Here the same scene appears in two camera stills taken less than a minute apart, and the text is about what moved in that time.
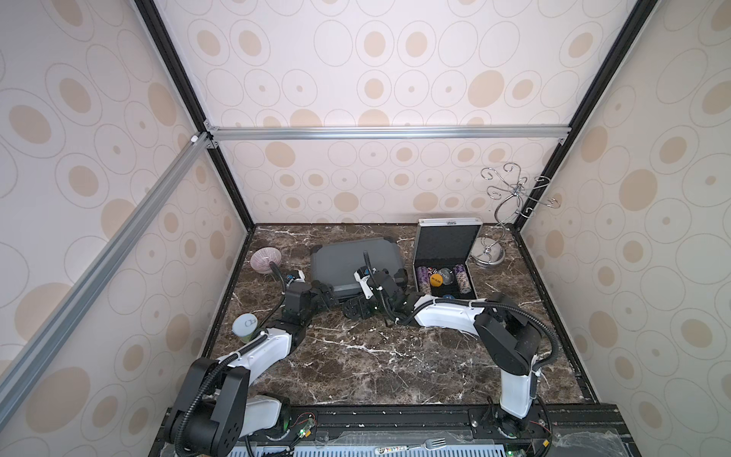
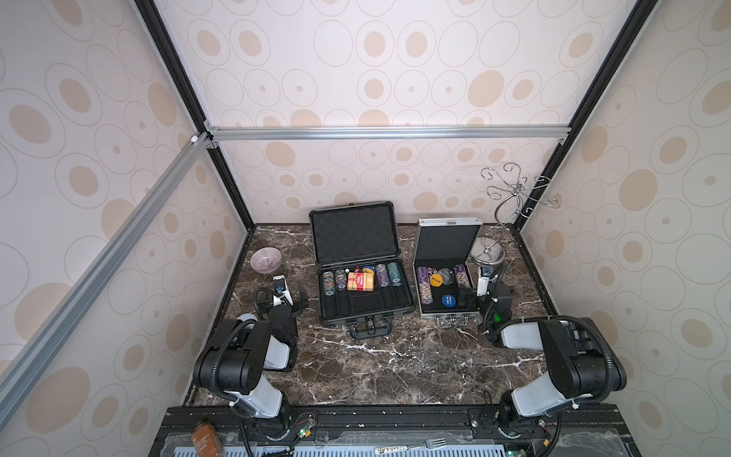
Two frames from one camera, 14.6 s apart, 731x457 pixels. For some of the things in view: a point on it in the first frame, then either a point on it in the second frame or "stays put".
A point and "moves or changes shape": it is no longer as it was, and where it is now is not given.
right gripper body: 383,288 → 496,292
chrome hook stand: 489,251 stays put
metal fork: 431,444 stays put
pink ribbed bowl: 261,258 stays put
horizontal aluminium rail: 388,134 stays put
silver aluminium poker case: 442,250 stays put
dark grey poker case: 336,264 moves or changes shape
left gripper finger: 323,295 → 303,300
